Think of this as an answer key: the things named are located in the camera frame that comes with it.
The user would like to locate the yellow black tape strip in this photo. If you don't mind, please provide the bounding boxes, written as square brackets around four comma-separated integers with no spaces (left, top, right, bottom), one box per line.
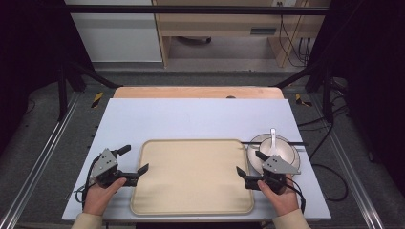
[294,93,313,108]
[91,92,105,109]

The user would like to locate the black metal stand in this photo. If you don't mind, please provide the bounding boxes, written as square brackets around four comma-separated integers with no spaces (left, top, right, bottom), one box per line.
[56,58,123,122]
[272,58,335,124]

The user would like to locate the black horizontal frame bar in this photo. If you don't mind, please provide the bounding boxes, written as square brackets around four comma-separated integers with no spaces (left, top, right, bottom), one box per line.
[61,4,332,16]

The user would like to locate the hanging black cables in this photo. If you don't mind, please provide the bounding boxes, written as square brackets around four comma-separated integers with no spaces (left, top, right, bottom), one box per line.
[276,1,313,69]

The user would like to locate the dark curtain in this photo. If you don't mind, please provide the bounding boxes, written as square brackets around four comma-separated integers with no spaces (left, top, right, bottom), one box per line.
[307,0,405,198]
[0,0,96,156]

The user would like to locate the black floor cable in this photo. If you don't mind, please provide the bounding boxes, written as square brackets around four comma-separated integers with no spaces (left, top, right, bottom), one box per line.
[297,94,350,202]

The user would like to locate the white bowl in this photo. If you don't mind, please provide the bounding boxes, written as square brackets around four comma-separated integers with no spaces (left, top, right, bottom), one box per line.
[259,136,297,166]

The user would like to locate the black object under desk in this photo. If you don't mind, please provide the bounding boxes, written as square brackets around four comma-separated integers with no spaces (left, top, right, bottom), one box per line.
[176,35,213,46]

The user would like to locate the wooden desk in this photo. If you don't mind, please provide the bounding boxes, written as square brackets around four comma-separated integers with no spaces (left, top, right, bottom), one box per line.
[152,0,332,70]

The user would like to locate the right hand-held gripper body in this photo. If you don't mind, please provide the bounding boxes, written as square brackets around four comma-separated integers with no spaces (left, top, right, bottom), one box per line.
[261,155,302,196]

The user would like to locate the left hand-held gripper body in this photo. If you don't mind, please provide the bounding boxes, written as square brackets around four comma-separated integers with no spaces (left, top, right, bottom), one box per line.
[90,148,127,189]

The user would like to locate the person's left hand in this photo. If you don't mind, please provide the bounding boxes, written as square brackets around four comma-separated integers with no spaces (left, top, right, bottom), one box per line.
[82,177,128,217]

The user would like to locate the white ceramic spoon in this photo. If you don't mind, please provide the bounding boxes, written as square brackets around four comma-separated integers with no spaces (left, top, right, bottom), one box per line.
[269,127,279,157]

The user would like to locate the silver metal pan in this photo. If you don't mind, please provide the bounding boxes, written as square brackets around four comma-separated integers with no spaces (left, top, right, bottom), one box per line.
[246,133,302,176]

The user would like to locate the beige rectangular tray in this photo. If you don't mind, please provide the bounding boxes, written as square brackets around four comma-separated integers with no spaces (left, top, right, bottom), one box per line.
[129,138,256,216]

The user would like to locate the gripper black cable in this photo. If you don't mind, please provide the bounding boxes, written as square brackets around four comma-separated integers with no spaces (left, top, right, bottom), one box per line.
[285,177,308,215]
[74,155,103,212]

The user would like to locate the aluminium floor rail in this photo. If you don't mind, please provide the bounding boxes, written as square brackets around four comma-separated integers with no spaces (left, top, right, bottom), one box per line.
[309,94,388,229]
[0,92,81,229]

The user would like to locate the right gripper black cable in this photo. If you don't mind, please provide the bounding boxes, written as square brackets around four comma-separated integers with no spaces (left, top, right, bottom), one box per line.
[285,177,308,215]

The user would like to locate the black chopstick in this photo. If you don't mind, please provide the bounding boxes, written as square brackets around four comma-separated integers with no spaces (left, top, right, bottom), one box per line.
[240,140,309,147]

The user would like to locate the white cabinet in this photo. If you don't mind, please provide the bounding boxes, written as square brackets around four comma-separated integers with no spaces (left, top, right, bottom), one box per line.
[64,0,164,64]

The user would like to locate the person's right hand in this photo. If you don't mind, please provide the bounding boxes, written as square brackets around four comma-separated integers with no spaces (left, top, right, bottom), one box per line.
[256,174,301,218]

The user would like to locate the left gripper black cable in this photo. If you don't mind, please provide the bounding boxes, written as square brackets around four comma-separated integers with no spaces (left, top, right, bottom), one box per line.
[74,155,103,212]

